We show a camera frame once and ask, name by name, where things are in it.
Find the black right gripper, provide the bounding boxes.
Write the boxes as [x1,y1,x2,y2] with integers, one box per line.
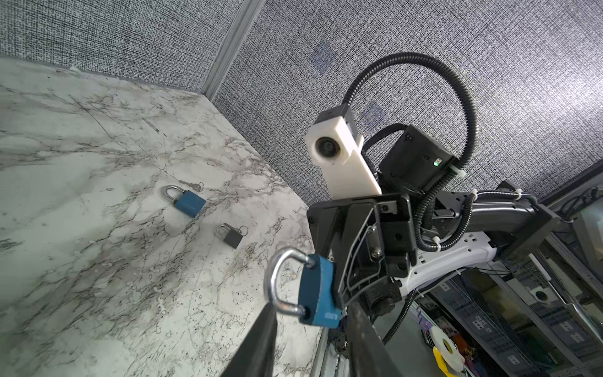
[307,193,417,306]

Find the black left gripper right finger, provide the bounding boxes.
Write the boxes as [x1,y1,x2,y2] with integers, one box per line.
[346,303,402,376]

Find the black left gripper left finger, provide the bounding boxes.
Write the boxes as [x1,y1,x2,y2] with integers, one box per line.
[221,303,278,377]

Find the blue padlock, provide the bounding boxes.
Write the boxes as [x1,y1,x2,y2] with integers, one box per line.
[161,185,207,218]
[263,247,342,329]

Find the black padlock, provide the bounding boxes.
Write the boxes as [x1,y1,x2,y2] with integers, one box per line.
[216,223,249,249]

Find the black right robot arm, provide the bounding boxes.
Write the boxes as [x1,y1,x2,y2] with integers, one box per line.
[299,117,558,312]

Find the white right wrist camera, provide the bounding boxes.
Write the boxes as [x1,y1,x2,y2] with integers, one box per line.
[305,104,382,200]

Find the black corrugated cable conduit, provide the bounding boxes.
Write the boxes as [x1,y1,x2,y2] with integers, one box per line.
[341,51,479,253]

